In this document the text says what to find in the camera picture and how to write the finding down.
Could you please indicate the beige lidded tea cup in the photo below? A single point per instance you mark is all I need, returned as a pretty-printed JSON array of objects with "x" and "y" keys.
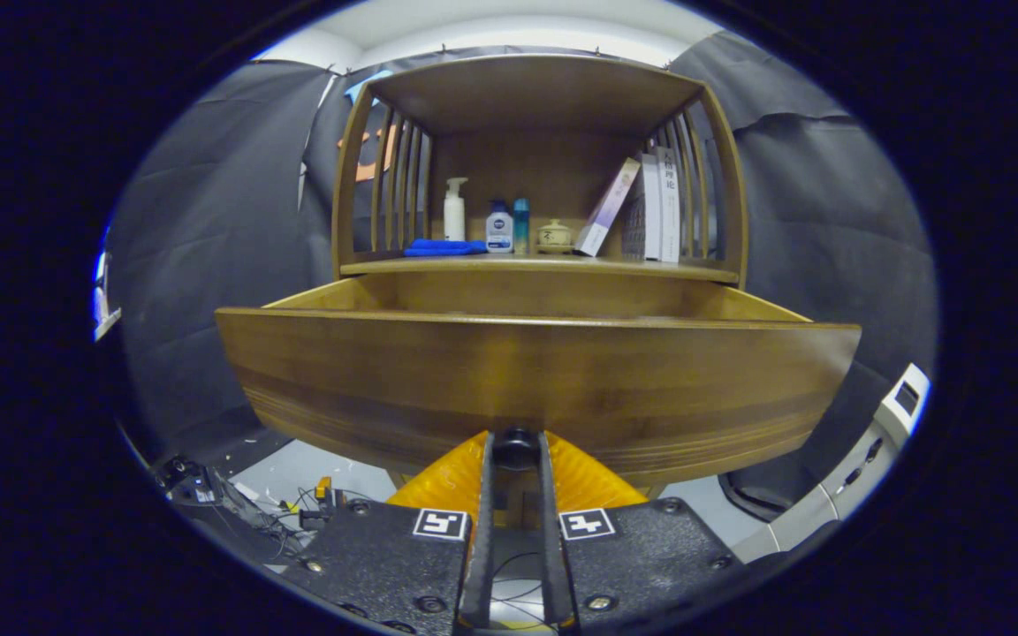
[{"x": 554, "y": 236}]

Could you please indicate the black floor equipment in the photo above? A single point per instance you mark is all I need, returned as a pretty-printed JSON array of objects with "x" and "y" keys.
[{"x": 208, "y": 495}]

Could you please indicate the wooden cabinet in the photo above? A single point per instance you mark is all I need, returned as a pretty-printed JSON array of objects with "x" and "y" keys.
[{"x": 527, "y": 97}]

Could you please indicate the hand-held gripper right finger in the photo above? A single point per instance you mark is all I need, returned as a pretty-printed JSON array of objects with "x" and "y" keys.
[{"x": 551, "y": 530}]

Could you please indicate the white pump bottle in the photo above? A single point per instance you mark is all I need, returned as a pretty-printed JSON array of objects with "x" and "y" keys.
[{"x": 454, "y": 216}]

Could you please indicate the wooden drawer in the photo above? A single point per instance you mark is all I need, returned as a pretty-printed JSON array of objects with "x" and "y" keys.
[{"x": 527, "y": 380}]

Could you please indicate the black drawer knob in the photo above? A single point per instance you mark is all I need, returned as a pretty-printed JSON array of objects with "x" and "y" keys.
[{"x": 516, "y": 446}]

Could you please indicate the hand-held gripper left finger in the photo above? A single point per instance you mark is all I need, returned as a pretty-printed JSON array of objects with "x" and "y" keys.
[{"x": 482, "y": 530}]

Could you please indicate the white lotion bottle blue cap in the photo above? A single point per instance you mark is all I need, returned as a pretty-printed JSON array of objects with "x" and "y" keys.
[{"x": 498, "y": 231}]

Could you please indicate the purple and white book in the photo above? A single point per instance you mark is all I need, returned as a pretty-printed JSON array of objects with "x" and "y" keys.
[{"x": 606, "y": 209}]

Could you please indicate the patterned cover book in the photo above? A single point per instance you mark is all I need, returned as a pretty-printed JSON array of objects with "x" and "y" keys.
[{"x": 641, "y": 212}]

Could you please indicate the wooden countertop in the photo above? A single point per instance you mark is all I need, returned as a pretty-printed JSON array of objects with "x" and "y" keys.
[{"x": 544, "y": 263}]

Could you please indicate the blue cloth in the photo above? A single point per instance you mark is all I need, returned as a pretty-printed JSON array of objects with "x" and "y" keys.
[{"x": 443, "y": 248}]

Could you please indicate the teal glass bottle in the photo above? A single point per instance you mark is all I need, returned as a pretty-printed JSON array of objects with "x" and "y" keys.
[{"x": 520, "y": 225}]

